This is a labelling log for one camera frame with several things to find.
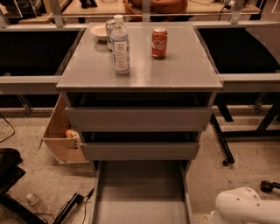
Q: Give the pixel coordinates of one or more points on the grey bottom drawer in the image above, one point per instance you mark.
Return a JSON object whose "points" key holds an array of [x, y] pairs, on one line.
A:
{"points": [[141, 192]]}

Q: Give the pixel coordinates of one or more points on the grey drawer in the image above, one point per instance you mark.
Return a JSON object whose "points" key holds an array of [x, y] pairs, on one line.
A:
{"points": [[138, 119], [141, 192], [139, 151]]}

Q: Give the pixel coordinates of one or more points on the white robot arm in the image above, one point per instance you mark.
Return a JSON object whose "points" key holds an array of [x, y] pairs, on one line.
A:
{"points": [[243, 205]]}

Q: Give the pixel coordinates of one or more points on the grey drawer cabinet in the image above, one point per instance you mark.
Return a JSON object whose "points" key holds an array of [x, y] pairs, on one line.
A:
{"points": [[184, 79]]}

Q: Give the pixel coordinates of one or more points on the grey top drawer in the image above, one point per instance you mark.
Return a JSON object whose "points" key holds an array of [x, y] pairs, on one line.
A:
{"points": [[138, 119]]}

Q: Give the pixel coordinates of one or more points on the grey middle drawer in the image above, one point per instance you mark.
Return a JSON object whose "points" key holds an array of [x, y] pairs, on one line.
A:
{"points": [[139, 151]]}

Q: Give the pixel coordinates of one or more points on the clear plastic water bottle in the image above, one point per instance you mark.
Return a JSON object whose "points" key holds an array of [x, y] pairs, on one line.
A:
{"points": [[120, 46]]}

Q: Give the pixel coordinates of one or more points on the black table leg with caster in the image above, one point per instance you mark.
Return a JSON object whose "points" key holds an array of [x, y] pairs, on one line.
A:
{"points": [[229, 160]]}

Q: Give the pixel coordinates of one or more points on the orange fruit in box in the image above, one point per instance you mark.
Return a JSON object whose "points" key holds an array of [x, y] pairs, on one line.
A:
{"points": [[69, 133]]}

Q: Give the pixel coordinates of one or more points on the red cola can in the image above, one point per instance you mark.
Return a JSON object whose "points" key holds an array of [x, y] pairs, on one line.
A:
{"points": [[159, 43]]}

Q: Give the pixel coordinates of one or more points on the cardboard box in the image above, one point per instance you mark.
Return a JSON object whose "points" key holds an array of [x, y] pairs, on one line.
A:
{"points": [[65, 149]]}

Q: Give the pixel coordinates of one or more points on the white ceramic bowl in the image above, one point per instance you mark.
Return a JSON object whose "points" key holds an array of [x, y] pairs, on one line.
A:
{"points": [[99, 31]]}

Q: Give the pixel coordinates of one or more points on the brown leather bag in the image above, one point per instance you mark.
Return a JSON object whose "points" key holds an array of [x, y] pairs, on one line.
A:
{"points": [[161, 10]]}

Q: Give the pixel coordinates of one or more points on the black bar on floor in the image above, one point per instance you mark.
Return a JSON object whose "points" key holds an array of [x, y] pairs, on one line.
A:
{"points": [[75, 200]]}

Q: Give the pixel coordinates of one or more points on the plastic bottle on floor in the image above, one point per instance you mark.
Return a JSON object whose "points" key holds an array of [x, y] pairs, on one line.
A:
{"points": [[36, 203]]}

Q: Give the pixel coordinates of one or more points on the black caster wheel right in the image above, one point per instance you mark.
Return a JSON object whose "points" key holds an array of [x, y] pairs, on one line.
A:
{"points": [[267, 187]]}

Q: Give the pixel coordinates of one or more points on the black chair base left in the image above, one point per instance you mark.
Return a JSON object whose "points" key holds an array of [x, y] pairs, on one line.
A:
{"points": [[10, 174]]}

